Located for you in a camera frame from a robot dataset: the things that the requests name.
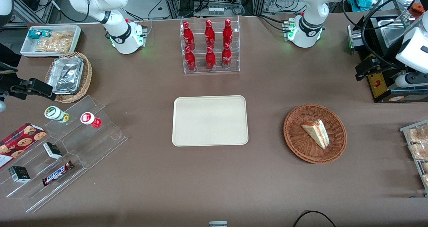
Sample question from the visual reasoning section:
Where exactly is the small black box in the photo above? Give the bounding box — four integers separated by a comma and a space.
43, 142, 63, 160
8, 166, 31, 183

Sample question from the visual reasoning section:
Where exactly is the clear bag of crackers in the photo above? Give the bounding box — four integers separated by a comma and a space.
50, 31, 75, 40
35, 36, 73, 53

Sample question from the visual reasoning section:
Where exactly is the oval light wicker basket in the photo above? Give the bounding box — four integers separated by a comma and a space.
44, 51, 93, 104

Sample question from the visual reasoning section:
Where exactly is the red cookie box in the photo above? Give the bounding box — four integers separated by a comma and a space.
0, 123, 47, 169

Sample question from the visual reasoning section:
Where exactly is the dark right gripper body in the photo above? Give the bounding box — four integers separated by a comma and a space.
0, 43, 21, 87

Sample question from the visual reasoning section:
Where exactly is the round brown wicker basket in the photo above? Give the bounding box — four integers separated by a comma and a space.
283, 104, 347, 164

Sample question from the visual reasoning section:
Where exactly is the aluminium foil container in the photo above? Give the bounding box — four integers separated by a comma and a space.
46, 56, 85, 95

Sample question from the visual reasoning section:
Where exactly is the black floor cable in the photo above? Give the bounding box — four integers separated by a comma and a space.
293, 210, 336, 227

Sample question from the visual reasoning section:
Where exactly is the black food warmer case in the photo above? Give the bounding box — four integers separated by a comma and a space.
347, 0, 428, 104

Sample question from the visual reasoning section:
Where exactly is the grey bread rack tray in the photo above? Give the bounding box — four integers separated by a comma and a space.
399, 120, 428, 195

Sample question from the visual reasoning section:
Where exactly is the Snickers chocolate bar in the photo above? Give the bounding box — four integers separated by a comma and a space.
42, 160, 74, 187

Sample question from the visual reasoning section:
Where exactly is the clear acrylic bottle rack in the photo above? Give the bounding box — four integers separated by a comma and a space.
180, 16, 240, 75

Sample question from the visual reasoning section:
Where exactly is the teal plastic bag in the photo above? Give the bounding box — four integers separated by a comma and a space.
348, 0, 382, 12

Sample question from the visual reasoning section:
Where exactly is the white rectangular snack bin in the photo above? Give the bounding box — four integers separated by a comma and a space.
20, 25, 82, 59

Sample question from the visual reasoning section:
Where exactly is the cream plastic tray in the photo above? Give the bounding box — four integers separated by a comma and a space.
172, 95, 249, 147

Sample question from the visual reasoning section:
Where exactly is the green white yogurt bottle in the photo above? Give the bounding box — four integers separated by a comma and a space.
44, 106, 70, 124

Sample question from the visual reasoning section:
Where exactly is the red Coca-Cola bottle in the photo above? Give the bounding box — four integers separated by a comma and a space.
205, 20, 215, 48
205, 46, 216, 70
183, 21, 195, 50
221, 43, 232, 69
223, 19, 233, 47
184, 46, 197, 72

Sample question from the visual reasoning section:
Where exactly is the stainless steel food pan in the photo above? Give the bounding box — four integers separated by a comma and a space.
378, 18, 410, 49

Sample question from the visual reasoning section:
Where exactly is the clear acrylic stepped stand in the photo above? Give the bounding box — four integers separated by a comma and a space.
44, 95, 128, 169
0, 133, 88, 214

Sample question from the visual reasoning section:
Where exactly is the red white yogurt bottle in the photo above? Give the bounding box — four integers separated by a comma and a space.
80, 112, 102, 128

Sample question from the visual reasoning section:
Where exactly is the triangular sandwich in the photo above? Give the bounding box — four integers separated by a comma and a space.
301, 119, 330, 150

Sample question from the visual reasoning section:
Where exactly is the teal snack packet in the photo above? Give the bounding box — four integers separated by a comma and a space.
27, 29, 51, 40

